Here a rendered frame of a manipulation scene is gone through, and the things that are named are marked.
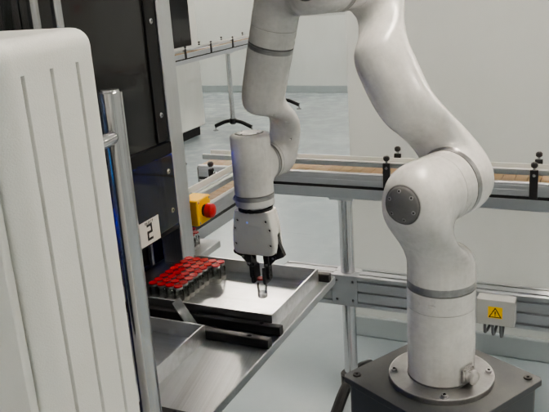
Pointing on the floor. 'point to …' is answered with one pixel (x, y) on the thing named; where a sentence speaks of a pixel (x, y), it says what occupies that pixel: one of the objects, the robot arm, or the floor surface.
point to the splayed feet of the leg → (344, 391)
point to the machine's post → (174, 251)
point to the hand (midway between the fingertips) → (261, 272)
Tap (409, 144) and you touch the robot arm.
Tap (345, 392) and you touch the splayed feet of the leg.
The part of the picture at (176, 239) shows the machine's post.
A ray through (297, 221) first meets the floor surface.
